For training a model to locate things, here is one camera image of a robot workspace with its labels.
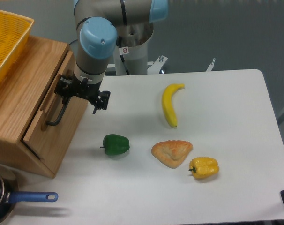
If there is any yellow plastic basket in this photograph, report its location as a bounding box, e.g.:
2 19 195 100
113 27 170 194
0 10 35 84

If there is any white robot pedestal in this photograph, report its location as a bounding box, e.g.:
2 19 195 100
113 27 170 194
105 23 168 76

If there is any black drawer handle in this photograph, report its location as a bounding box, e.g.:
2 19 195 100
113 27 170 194
45 97 71 126

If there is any yellow banana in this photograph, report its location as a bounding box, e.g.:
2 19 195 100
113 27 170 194
161 83 185 128

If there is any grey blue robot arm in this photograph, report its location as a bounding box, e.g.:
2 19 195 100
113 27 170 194
55 0 169 110

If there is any white table bracket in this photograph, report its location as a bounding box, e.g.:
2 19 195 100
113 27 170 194
206 58 216 72

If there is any blue handled frying pan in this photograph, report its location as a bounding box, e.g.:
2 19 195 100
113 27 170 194
0 166 59 223

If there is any wooden drawer cabinet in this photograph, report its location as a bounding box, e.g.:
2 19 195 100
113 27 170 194
0 35 90 179

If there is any yellow bell pepper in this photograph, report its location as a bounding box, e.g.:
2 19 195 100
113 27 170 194
189 157 219 179

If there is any green bell pepper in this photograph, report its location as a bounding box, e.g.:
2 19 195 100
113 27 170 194
101 134 130 156

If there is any triangular pastry bread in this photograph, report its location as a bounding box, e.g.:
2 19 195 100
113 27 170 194
151 140 193 169

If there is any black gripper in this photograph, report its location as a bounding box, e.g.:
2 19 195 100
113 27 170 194
54 75 111 114

